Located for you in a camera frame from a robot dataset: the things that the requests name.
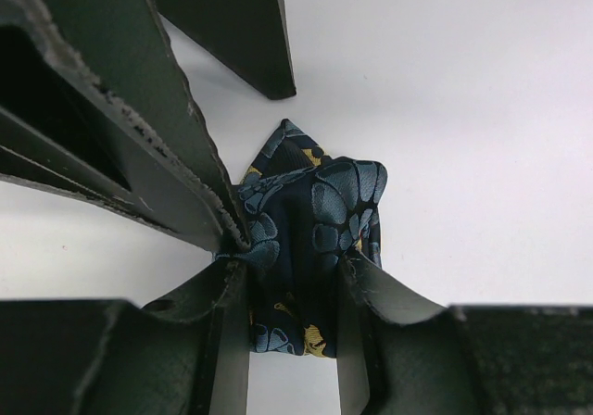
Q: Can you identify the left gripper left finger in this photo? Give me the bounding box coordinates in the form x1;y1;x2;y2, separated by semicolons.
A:
1;259;250;414

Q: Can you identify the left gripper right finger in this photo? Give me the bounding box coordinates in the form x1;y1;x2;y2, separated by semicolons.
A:
336;253;592;415

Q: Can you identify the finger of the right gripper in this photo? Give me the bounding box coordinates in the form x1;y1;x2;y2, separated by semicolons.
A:
1;0;250;252
155;0;297;100

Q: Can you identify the navy floral patterned tie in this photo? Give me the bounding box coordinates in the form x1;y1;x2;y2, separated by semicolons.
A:
216;119;388;358

